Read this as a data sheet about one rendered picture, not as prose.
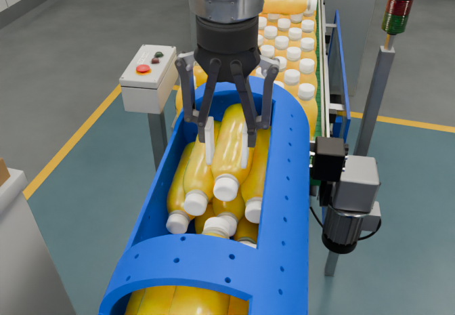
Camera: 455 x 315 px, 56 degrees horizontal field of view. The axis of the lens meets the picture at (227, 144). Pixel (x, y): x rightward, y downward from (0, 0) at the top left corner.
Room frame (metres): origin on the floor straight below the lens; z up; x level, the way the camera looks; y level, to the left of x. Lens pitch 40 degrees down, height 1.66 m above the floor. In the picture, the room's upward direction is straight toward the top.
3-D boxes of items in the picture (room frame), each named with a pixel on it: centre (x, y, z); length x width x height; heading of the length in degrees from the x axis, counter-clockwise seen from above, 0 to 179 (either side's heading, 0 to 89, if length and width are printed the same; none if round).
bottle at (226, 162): (0.59, -0.01, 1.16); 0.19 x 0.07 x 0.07; 171
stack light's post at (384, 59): (1.11, -0.46, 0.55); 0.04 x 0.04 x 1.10; 81
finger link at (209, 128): (0.49, 0.03, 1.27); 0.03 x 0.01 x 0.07; 171
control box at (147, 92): (1.03, 0.21, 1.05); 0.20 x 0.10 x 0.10; 171
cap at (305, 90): (0.88, -0.19, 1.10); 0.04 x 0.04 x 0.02
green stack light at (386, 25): (1.11, -0.46, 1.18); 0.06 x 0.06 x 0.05
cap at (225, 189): (0.49, 0.00, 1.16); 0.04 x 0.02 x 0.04; 81
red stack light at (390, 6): (1.11, -0.46, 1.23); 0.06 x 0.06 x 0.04
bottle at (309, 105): (0.88, -0.19, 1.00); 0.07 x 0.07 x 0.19
